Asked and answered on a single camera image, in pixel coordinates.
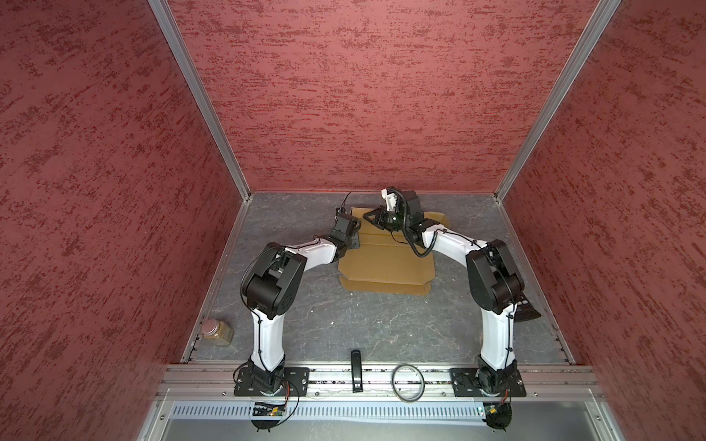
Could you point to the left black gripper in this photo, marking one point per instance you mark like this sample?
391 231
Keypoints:
355 240

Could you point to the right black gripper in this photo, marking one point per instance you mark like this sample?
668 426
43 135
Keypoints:
381 212

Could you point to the brown cardboard box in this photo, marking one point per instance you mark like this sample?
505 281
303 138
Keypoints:
384 263

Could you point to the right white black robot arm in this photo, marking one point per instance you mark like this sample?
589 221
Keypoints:
494 284

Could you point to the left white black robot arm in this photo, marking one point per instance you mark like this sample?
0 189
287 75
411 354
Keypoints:
269 288

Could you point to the black calculator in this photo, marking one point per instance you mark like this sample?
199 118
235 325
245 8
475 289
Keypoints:
525 312

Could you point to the glass spice jar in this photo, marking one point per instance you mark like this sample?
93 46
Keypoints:
216 332

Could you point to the left circuit board connector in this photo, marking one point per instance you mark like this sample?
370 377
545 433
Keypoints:
265 416

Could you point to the circuit board connector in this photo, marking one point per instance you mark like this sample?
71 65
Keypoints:
498 416
265 416

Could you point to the right circuit board connector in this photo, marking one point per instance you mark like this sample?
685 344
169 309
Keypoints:
498 416

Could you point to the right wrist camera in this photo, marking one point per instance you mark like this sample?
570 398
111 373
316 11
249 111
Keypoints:
398 201

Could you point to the black handle bar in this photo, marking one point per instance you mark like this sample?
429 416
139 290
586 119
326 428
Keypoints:
356 371

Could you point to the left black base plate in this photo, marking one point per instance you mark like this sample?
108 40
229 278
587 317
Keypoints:
295 381

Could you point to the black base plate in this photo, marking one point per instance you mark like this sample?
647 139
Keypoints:
466 382
295 381

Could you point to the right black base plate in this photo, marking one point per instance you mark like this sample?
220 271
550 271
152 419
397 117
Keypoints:
466 382

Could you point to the aluminium frame rail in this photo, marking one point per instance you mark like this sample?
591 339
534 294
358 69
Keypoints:
332 381

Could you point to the white perforated cable duct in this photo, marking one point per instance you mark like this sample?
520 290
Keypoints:
464 413

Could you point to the right aluminium corner post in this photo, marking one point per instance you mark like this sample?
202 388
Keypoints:
586 43

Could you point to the aluminium corner post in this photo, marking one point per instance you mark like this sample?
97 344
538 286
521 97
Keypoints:
586 43
169 27

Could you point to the left aluminium corner post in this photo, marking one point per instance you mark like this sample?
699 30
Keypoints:
169 27

